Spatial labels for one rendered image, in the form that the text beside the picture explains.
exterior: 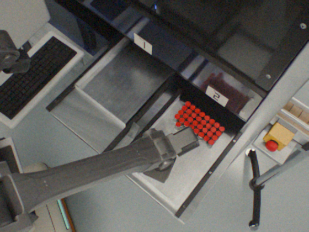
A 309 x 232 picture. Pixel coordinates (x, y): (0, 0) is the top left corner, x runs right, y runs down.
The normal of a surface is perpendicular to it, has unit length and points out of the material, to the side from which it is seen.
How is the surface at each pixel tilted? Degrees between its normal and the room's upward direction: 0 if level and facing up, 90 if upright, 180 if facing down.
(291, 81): 90
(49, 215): 0
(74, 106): 0
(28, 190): 37
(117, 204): 0
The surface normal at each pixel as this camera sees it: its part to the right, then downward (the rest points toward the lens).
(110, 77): 0.03, -0.39
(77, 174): 0.59, -0.51
